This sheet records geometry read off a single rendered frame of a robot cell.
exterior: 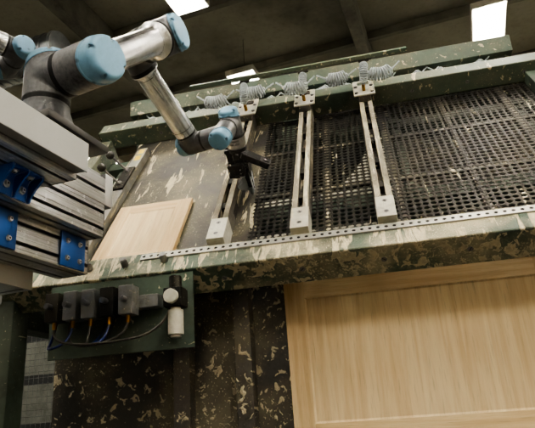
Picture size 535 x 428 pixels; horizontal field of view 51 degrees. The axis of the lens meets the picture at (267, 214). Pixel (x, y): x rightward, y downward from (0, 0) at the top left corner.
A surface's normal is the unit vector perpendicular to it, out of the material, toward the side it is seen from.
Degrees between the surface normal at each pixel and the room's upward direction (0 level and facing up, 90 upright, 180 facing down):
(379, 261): 141
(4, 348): 90
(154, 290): 90
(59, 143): 90
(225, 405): 90
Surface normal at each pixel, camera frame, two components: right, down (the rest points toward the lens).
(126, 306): -0.21, -0.32
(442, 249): -0.08, 0.54
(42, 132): 0.94, -0.18
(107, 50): 0.85, -0.14
